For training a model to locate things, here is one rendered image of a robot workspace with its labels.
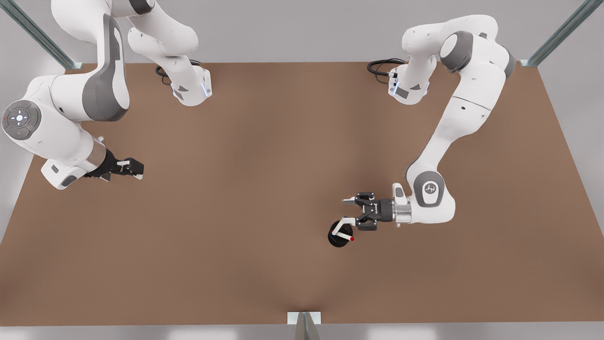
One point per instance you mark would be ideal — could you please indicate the black round object red-tipped stick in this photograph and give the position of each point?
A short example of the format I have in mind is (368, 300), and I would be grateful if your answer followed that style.
(340, 242)

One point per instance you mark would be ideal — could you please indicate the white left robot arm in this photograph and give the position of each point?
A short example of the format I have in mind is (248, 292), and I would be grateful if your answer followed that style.
(465, 104)

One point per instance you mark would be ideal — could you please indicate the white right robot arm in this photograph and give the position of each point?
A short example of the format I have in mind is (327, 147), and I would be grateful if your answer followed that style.
(61, 94)

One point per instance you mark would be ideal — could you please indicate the silver frame post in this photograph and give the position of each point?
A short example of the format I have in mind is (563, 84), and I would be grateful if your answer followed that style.
(40, 35)
(304, 326)
(559, 35)

